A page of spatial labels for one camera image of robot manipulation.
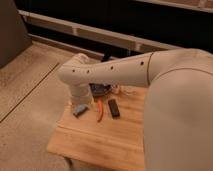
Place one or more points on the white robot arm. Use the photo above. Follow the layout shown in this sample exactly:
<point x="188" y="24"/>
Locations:
<point x="178" y="107"/>

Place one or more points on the black bowl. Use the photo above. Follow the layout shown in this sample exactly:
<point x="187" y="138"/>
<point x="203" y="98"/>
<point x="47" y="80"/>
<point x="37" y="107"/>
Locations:
<point x="100" y="89"/>

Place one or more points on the black rectangular remote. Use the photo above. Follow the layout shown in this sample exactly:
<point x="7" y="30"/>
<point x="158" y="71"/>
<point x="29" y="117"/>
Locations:
<point x="113" y="108"/>

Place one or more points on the blue-grey sponge block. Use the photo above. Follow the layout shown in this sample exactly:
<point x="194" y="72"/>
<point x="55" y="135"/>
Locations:
<point x="80" y="109"/>

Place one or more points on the wooden table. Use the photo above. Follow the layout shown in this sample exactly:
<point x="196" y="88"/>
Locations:
<point x="113" y="143"/>

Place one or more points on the grey sofa corner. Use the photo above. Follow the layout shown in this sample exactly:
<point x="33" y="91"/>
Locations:
<point x="14" y="38"/>

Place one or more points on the orange handled tool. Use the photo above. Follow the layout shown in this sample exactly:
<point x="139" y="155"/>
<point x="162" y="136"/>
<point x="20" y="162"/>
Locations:
<point x="100" y="110"/>

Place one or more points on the white window frame rail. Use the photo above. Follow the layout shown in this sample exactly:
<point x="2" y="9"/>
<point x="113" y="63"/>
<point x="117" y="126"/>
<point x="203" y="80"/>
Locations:
<point x="94" y="34"/>

